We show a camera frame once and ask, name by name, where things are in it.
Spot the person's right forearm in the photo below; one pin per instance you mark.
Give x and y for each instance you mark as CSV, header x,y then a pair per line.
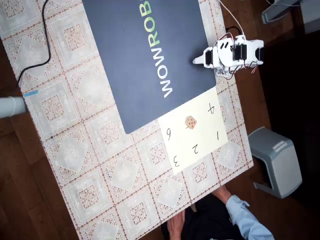
x,y
246,220

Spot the white tube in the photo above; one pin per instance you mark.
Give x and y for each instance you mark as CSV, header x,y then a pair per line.
x,y
11,107

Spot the numbered paper sheet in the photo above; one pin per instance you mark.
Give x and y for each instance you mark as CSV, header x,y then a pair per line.
x,y
200,130

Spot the person's right hand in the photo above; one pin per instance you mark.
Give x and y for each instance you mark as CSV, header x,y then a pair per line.
x,y
223,195

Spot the dark blue WOWROBO mat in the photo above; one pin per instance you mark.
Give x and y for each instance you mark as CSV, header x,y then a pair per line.
x,y
130,50

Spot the person in light blue shirt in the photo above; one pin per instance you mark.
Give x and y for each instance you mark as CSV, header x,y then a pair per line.
x,y
207,220

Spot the blue tape strip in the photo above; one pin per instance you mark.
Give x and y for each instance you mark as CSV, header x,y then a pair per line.
x,y
31,93

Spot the person's left hand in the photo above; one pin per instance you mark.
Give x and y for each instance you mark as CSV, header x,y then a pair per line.
x,y
176,226

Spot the wooden die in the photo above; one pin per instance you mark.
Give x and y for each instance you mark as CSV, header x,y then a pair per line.
x,y
191,122

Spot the grey plastic stool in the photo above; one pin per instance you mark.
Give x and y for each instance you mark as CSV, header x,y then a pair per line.
x,y
277,12
277,162

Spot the white lace tablecloth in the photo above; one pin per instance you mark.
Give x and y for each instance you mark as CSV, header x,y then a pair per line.
x,y
75,162

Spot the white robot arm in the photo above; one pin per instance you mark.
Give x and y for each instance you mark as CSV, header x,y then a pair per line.
x,y
252,45

